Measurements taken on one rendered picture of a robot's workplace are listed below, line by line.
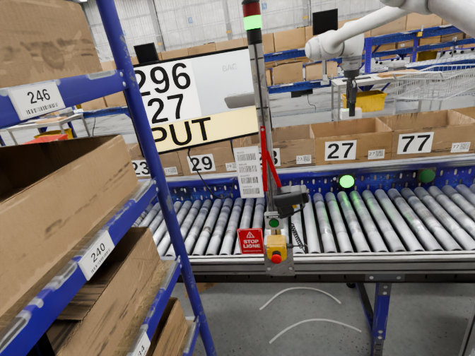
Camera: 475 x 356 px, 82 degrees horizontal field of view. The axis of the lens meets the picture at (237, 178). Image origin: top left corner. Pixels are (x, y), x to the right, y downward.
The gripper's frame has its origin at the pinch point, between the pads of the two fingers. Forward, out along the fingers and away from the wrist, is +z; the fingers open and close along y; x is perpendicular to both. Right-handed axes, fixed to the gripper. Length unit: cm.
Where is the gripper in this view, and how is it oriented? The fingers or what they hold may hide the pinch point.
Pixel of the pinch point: (350, 109)
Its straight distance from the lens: 163.5
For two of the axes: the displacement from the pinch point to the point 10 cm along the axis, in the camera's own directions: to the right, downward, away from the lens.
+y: -1.4, 4.4, -8.9
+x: 9.8, -0.7, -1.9
